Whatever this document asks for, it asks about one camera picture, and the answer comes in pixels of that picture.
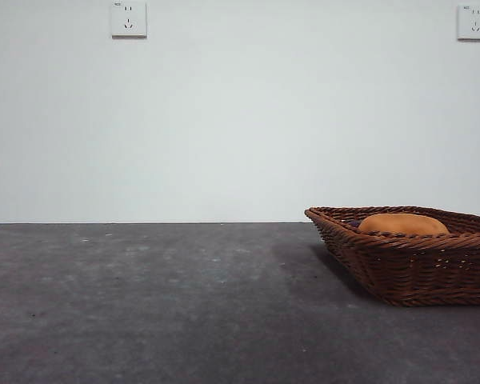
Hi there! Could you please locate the brown wicker basket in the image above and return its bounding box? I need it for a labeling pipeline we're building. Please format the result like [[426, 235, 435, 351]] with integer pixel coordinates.
[[304, 206, 480, 308]]

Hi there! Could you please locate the brown potato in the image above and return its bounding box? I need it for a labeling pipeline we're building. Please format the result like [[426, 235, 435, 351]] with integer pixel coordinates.
[[358, 213, 451, 235]]

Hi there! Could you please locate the white wall socket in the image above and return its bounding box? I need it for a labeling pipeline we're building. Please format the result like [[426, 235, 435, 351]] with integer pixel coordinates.
[[457, 4, 480, 41], [111, 0, 148, 39]]

